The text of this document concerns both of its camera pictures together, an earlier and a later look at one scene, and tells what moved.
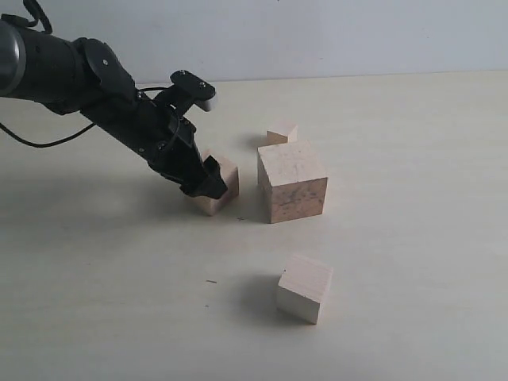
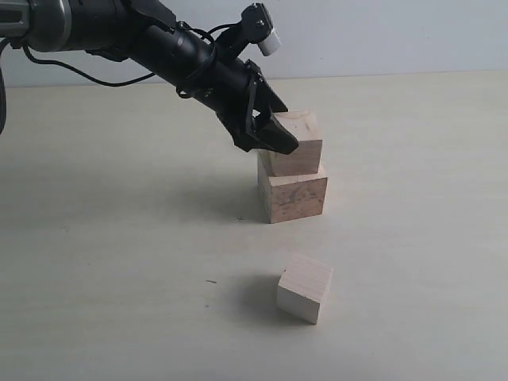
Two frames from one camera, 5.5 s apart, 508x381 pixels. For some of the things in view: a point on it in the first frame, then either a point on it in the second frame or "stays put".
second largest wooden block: (230, 175) -> (304, 159)
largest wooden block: (292, 183) stays put
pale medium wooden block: (303, 286) stays put
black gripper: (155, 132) -> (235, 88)
